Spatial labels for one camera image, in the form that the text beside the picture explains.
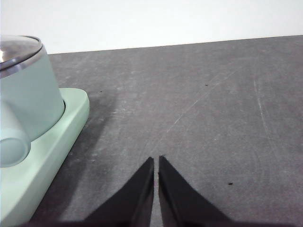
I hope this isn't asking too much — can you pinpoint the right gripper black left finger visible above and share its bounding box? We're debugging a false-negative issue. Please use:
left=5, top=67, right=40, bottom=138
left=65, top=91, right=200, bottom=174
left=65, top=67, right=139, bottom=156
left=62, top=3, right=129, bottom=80
left=81, top=157, right=155, bottom=227

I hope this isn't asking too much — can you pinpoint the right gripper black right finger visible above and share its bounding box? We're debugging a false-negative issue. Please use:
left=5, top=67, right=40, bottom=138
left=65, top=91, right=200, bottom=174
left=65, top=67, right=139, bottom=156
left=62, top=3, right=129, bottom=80
left=158, top=155, right=235, bottom=227

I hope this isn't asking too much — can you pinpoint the mint green cooker base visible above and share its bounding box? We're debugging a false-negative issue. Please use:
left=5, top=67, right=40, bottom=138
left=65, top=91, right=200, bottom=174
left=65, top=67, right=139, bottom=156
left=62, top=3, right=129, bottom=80
left=0, top=87, right=91, bottom=223

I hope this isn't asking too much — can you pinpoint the mint green handled pot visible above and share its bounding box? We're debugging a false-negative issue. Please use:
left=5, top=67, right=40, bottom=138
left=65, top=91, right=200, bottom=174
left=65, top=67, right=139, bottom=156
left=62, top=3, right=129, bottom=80
left=0, top=46, right=66, bottom=167

